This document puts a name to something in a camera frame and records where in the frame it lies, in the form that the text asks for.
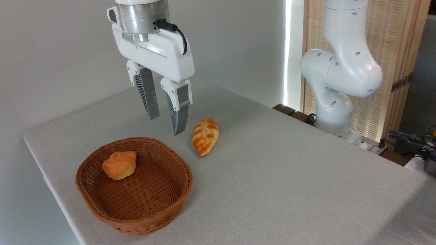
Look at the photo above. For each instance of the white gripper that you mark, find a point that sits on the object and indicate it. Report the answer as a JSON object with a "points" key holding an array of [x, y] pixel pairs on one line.
{"points": [[160, 54]]}

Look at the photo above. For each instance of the long striped bread loaf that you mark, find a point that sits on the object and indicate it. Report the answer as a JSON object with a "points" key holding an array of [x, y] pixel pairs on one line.
{"points": [[205, 136]]}

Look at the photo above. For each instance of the round orange bread bun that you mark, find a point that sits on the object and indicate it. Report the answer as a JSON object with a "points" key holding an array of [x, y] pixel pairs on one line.
{"points": [[119, 165]]}

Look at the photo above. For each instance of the brown wicker basket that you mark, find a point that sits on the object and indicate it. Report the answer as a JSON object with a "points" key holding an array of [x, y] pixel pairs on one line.
{"points": [[150, 190]]}

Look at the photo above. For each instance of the dark wooden furniture edge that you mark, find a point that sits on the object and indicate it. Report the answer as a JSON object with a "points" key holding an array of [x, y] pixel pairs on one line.
{"points": [[284, 109]]}

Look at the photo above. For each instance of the metal screen hinge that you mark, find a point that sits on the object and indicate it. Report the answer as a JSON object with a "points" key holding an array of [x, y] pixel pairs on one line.
{"points": [[402, 82]]}

